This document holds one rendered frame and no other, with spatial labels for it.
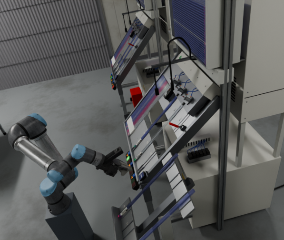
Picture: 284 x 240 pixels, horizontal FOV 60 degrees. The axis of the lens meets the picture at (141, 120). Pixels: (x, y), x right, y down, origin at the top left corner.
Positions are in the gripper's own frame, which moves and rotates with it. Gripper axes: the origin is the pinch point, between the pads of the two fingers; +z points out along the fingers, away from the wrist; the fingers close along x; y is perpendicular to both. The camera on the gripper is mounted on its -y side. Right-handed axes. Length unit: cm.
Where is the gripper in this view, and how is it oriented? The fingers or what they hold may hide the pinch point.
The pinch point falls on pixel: (131, 168)
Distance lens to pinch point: 148.4
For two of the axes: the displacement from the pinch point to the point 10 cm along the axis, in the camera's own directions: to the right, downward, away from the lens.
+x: 3.0, 3.8, -8.8
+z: 8.0, 4.1, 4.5
